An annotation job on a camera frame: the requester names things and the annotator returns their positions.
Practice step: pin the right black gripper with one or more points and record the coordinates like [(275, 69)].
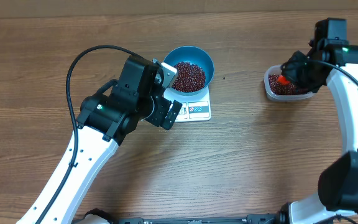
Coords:
[(299, 71)]

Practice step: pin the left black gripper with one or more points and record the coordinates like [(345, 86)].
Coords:
[(163, 111)]

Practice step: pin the red measuring scoop blue handle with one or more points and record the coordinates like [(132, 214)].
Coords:
[(282, 80)]

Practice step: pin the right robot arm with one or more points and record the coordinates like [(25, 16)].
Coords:
[(332, 61)]

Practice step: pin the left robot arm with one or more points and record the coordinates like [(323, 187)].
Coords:
[(102, 127)]

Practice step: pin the white digital kitchen scale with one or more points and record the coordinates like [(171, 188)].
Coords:
[(196, 106)]

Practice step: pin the red beans in bowl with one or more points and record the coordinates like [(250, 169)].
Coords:
[(191, 77)]

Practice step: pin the blue metal bowl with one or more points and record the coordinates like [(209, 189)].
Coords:
[(193, 55)]

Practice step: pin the clear plastic bean container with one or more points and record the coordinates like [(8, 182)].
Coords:
[(270, 95)]

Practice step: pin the red adzuki beans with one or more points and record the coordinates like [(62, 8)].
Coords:
[(279, 89)]

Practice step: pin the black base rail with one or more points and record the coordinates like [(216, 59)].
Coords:
[(268, 218)]

